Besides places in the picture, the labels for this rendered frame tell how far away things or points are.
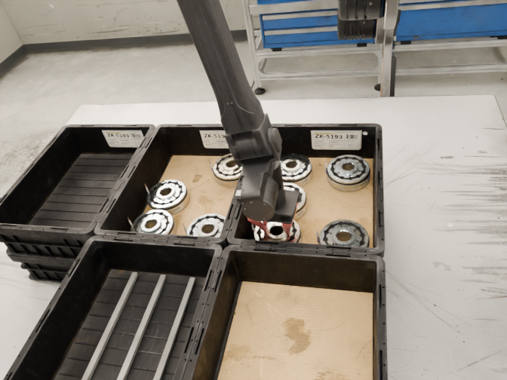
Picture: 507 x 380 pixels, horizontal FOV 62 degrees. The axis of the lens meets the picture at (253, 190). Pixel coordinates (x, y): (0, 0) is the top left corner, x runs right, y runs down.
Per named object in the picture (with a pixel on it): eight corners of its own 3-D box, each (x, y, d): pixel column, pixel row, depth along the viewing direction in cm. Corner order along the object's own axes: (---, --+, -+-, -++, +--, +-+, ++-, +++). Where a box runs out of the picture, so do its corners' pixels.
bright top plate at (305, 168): (276, 154, 111) (276, 151, 111) (314, 155, 108) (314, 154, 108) (268, 179, 104) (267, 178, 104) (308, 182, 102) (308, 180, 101)
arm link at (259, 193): (275, 122, 72) (230, 131, 75) (265, 169, 64) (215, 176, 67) (295, 172, 80) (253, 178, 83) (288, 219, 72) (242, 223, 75)
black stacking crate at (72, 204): (81, 155, 132) (66, 126, 124) (168, 157, 125) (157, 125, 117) (6, 257, 105) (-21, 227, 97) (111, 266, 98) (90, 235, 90)
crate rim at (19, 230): (68, 130, 126) (64, 124, 124) (159, 130, 118) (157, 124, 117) (-18, 233, 98) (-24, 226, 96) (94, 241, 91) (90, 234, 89)
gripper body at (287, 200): (293, 222, 82) (290, 196, 76) (244, 215, 85) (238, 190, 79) (300, 197, 86) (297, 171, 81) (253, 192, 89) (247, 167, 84)
